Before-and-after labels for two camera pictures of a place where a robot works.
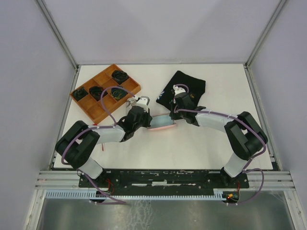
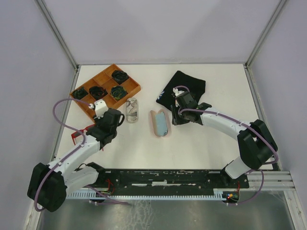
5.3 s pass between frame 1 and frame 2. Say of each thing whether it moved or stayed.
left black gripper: moved
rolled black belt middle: stayed
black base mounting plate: stayed
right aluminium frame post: stayed
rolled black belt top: stayed
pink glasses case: moved
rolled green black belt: stayed
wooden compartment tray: stayed
